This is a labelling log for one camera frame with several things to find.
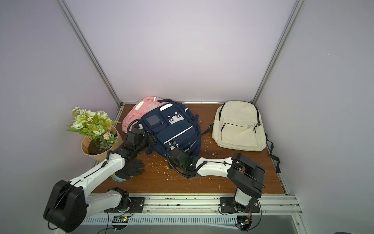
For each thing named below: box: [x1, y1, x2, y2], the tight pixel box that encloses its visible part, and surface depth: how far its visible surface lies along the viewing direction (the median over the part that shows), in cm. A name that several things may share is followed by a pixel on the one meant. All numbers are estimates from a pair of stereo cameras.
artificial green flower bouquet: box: [66, 106, 121, 150], surface depth 75 cm
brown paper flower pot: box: [80, 126, 124, 162], surface depth 81 cm
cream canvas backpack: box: [202, 100, 281, 173], surface depth 102 cm
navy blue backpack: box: [140, 98, 202, 159], surface depth 97 cm
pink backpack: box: [121, 96, 162, 134], surface depth 116 cm
